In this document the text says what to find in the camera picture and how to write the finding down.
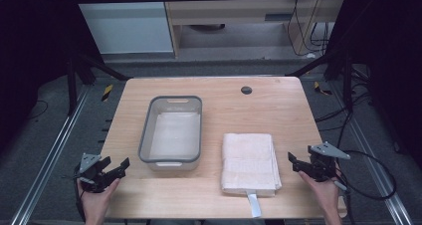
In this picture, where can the black yellow hazard tape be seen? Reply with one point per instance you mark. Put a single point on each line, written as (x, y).
(106, 93)
(320, 88)

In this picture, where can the light wooden desk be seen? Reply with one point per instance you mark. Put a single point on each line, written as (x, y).
(232, 16)

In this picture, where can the person's left hand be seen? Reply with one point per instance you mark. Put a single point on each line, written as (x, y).
(96, 203)

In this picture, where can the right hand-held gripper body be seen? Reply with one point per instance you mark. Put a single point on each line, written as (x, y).
(323, 165)

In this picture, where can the white basin with grey rim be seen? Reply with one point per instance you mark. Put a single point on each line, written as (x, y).
(174, 133)

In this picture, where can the folded white towel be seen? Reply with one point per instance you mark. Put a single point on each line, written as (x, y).
(249, 162)

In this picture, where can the black metal stand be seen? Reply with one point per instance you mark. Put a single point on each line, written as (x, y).
(71, 85)
(347, 82)

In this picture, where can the aluminium floor rail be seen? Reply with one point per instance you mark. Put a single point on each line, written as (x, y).
(49, 162)
(375, 165)

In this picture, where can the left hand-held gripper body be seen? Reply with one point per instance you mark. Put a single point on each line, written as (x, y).
(90, 175)

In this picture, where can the person's right hand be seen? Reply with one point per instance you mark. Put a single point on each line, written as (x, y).
(323, 193)

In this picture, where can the white cabinet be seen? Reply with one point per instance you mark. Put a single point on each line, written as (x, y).
(127, 26)

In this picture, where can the black curtain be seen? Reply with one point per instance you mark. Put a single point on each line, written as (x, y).
(391, 52)
(33, 52)

